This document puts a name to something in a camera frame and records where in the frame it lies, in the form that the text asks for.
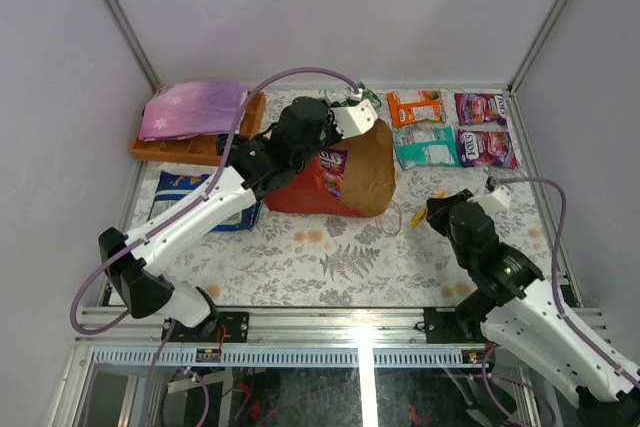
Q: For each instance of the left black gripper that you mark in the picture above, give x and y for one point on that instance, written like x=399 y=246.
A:
x=329 y=123

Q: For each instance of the yellow snack bar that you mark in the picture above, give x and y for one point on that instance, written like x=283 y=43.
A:
x=421 y=214

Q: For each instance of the teal candy bag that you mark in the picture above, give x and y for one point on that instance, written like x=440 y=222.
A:
x=416 y=147

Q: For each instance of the orange wooden tray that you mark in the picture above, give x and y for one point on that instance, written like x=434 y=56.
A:
x=202 y=149

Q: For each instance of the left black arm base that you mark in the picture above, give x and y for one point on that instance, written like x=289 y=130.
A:
x=220 y=327

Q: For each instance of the purple plastic package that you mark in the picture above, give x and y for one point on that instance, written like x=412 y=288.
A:
x=189 y=109

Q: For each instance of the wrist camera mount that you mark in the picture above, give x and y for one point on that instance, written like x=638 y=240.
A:
x=497 y=197
x=356 y=120

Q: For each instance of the white Fox's candy bag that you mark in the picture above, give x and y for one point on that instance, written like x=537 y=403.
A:
x=479 y=108

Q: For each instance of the floral table mat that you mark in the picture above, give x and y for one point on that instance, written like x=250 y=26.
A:
x=320 y=260

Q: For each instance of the red paper bag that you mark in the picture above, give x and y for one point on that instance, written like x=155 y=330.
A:
x=368 y=186

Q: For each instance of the aluminium front rail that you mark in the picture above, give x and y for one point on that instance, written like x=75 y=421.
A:
x=291 y=327

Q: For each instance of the orange Fox's candy bag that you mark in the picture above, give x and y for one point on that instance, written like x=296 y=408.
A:
x=408 y=107

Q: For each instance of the blue white cable duct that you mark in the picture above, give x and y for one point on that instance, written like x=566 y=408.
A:
x=290 y=357

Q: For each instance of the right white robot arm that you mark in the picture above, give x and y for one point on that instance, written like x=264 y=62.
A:
x=515 y=306

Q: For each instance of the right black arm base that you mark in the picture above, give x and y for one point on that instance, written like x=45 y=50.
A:
x=458 y=325

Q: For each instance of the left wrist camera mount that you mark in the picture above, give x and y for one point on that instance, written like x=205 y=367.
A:
x=356 y=120

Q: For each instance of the purple Fox's candy bag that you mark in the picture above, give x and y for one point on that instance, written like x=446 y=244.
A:
x=486 y=148
x=333 y=163

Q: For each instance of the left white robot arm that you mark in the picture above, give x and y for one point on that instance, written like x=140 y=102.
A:
x=254 y=169

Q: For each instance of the dark floral cloth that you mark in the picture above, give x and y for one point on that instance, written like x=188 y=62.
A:
x=221 y=142

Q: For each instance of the green snack packet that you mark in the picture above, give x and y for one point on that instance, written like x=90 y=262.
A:
x=346 y=98

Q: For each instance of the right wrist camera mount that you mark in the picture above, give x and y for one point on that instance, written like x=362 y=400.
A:
x=497 y=197

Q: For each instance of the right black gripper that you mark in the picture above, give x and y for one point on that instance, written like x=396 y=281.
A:
x=437 y=207

